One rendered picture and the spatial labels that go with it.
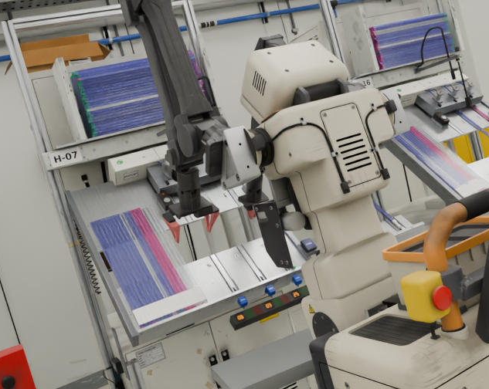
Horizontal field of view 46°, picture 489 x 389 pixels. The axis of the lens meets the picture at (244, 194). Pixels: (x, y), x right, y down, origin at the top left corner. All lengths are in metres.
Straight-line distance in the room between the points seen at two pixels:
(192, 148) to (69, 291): 2.60
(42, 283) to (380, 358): 3.01
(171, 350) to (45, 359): 1.71
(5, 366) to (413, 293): 1.36
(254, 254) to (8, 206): 2.02
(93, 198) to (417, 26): 1.85
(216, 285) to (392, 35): 1.64
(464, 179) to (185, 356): 1.40
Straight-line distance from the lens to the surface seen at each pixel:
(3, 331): 3.79
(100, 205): 2.24
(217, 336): 2.28
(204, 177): 2.28
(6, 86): 3.83
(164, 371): 2.24
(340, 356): 1.03
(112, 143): 2.32
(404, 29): 3.09
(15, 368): 1.95
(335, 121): 1.24
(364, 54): 2.95
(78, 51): 2.71
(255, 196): 2.09
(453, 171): 2.68
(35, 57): 2.67
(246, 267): 2.04
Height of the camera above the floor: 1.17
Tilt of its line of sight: 4 degrees down
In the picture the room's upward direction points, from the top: 16 degrees counter-clockwise
